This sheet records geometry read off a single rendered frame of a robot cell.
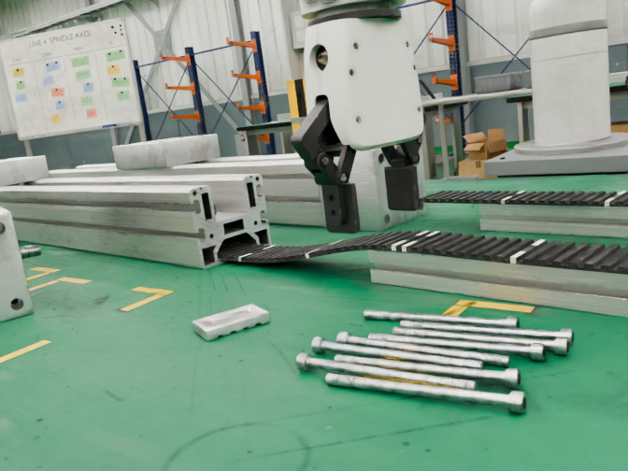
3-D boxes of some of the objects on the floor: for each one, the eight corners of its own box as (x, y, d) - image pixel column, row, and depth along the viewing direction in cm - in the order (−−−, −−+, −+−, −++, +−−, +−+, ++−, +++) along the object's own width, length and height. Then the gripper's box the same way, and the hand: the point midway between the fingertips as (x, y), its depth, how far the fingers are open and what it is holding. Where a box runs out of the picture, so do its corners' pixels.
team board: (25, 233, 636) (-21, 40, 595) (57, 222, 683) (18, 43, 641) (149, 223, 590) (110, 14, 549) (175, 213, 636) (140, 20, 595)
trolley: (591, 219, 385) (586, 55, 363) (590, 241, 336) (584, 53, 315) (431, 224, 429) (419, 78, 408) (409, 244, 381) (394, 79, 360)
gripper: (380, 16, 57) (398, 200, 61) (239, 13, 45) (272, 242, 49) (450, -1, 52) (465, 201, 56) (312, -9, 40) (343, 249, 43)
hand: (374, 206), depth 52 cm, fingers open, 8 cm apart
